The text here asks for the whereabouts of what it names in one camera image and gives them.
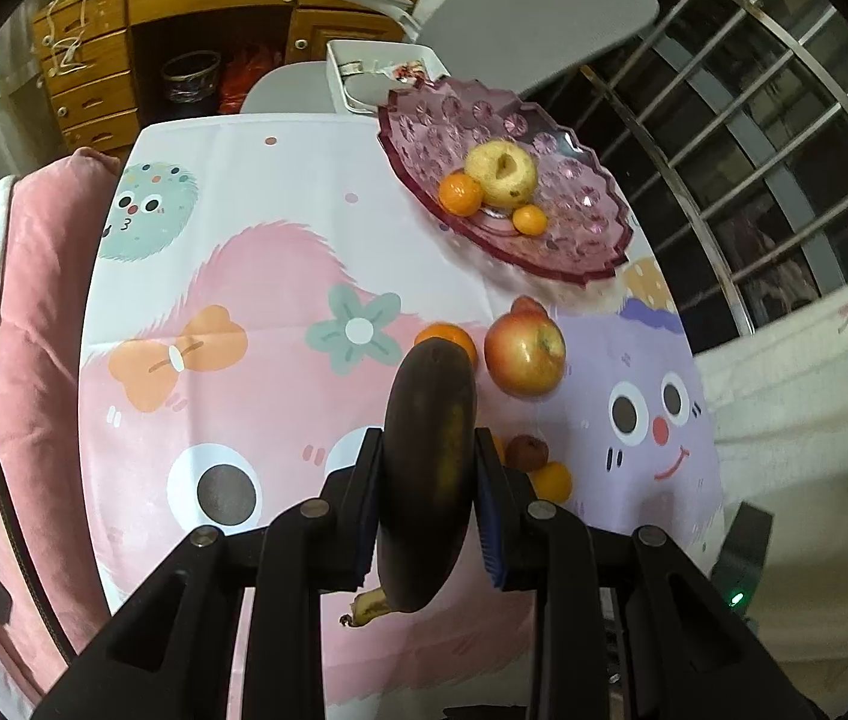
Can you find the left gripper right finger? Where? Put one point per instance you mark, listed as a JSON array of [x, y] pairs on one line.
[[501, 506]]

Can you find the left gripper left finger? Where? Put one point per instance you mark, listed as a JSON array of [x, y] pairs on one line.
[[350, 488]]

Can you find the blackened banana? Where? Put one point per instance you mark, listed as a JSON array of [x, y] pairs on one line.
[[424, 490]]

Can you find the small yellow orange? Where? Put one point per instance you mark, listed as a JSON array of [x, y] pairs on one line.
[[553, 482]]

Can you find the brown wrinkled fruit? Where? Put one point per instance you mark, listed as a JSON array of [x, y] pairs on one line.
[[526, 453]]

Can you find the orange with stem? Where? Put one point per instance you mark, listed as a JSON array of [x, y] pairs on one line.
[[500, 447]]

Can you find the large red yellow apple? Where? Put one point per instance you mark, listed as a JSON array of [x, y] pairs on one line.
[[525, 351]]

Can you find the orange beside apple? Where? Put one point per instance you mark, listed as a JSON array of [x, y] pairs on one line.
[[454, 334]]

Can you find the right small orange in bowl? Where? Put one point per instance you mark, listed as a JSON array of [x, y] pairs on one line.
[[530, 220]]

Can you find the left orange in bowl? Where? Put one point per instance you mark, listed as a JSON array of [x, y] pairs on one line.
[[460, 195]]

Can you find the yellow apple in bowl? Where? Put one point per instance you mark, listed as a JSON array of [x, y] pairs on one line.
[[507, 173]]

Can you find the pink glass fruit bowl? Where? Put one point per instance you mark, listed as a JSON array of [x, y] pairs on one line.
[[426, 132]]

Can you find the pink quilted pillow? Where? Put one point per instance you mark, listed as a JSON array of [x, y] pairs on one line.
[[56, 218]]

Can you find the metal window grille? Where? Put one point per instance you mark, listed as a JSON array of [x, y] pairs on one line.
[[726, 123]]

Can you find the white storage tray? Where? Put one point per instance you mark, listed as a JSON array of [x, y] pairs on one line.
[[361, 74]]

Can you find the black waste bin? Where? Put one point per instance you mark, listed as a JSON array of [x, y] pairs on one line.
[[190, 84]]

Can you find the grey office chair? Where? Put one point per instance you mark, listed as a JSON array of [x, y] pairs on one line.
[[517, 45]]

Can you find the wooden desk with drawers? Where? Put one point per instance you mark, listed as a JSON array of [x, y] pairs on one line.
[[104, 63]]

